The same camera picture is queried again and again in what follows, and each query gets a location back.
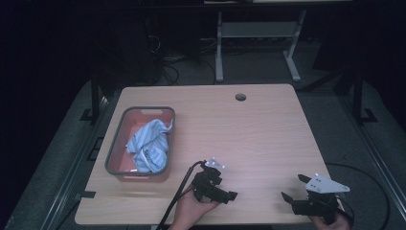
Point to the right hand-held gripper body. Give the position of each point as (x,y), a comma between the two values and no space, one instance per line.
(319,204)

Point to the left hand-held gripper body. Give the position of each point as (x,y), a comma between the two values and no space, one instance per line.
(206,185)

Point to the person's right hand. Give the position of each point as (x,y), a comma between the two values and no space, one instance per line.
(341,223)

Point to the person's left hand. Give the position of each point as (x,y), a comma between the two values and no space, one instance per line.
(188,211)

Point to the light blue striped cloth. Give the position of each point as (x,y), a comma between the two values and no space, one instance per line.
(150,143)

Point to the red basket with grey rim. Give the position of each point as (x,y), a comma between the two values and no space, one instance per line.
(123,143)

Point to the black metal stand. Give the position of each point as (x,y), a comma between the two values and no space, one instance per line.
(358,96)
(95,96)

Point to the grey floor rail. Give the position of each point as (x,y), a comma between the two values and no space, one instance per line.
(73,166)
(376,150)

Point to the white metal desk frame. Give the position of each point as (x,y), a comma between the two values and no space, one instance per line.
(255,30)

